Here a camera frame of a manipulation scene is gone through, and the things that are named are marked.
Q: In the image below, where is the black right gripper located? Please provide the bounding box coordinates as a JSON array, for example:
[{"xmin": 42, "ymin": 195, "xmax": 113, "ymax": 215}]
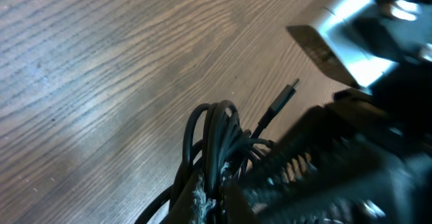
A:
[{"xmin": 333, "ymin": 0, "xmax": 431, "ymax": 154}]

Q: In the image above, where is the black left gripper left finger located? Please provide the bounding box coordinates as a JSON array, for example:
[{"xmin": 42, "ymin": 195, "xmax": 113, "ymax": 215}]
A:
[{"xmin": 162, "ymin": 170, "xmax": 206, "ymax": 224}]

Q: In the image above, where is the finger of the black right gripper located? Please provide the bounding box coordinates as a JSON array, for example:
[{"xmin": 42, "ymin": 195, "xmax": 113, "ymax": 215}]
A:
[{"xmin": 238, "ymin": 104, "xmax": 431, "ymax": 223}]

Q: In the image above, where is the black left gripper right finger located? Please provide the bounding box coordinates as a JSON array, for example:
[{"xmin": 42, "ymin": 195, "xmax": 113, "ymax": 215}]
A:
[{"xmin": 220, "ymin": 181, "xmax": 259, "ymax": 224}]

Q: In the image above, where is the black cable bundle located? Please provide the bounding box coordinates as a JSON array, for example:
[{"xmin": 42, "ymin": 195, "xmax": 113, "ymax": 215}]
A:
[{"xmin": 134, "ymin": 78, "xmax": 301, "ymax": 224}]

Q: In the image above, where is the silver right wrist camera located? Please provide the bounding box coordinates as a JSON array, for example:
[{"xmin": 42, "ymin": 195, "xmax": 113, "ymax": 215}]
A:
[{"xmin": 286, "ymin": 0, "xmax": 397, "ymax": 91}]

